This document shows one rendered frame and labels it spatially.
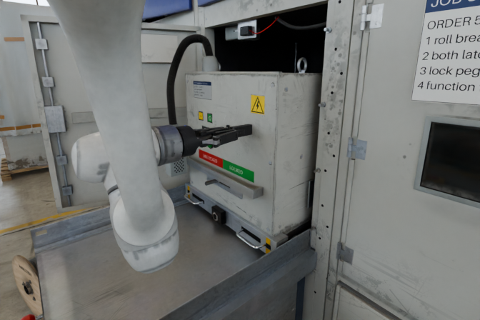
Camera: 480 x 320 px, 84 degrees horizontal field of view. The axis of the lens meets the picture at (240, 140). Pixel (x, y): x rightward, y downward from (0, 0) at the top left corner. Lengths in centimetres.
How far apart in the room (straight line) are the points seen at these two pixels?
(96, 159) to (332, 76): 58
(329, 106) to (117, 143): 57
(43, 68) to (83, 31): 98
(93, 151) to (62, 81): 70
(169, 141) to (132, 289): 42
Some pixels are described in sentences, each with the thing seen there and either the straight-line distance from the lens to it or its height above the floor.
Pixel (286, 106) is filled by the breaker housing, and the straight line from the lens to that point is 72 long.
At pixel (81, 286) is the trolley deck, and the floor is 85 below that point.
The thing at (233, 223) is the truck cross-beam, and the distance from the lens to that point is 95.
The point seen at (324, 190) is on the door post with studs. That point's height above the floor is 106.
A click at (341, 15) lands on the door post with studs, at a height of 153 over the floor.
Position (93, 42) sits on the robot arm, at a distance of 26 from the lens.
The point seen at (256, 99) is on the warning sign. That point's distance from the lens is 75.
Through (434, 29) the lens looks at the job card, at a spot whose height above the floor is 147.
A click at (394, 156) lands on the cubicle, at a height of 121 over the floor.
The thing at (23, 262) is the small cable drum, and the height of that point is 37.
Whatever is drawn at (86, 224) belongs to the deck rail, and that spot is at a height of 87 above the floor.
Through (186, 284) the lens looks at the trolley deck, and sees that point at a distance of 82.
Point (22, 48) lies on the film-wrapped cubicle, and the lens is 456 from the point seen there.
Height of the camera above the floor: 140
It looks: 14 degrees down
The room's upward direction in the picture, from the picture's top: straight up
